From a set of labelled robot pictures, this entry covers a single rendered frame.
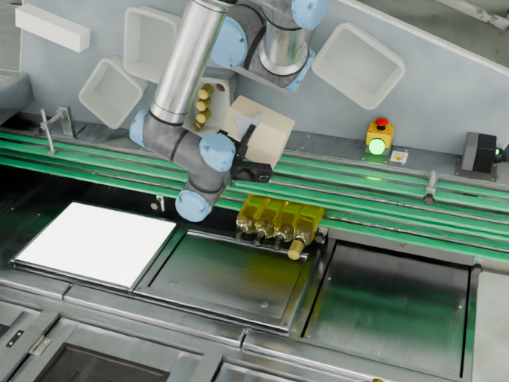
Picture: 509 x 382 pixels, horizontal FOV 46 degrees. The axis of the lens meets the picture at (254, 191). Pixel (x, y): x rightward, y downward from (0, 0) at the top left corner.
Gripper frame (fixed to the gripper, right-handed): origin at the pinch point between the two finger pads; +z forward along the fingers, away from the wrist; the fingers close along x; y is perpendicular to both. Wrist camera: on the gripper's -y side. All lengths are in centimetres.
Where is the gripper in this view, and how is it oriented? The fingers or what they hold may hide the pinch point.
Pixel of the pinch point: (254, 136)
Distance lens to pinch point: 154.1
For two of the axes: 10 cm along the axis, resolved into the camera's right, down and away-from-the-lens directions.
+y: -9.0, -4.4, 0.9
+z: 3.4, -5.5, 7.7
